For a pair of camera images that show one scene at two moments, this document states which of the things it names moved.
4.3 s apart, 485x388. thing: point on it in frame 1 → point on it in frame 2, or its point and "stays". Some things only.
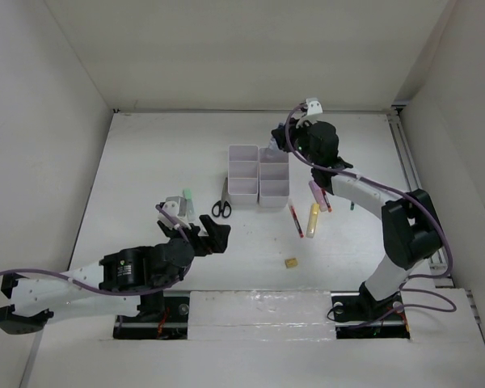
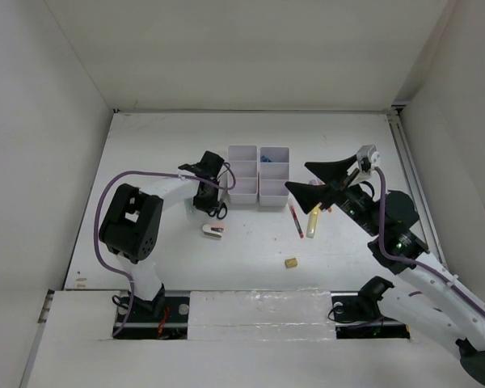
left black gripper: [217, 234] → [208, 205]
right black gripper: [294, 129] → [331, 173]
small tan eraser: [291, 263] stays
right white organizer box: [273, 178] stays
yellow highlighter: [312, 220] stays
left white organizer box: [243, 174] stays
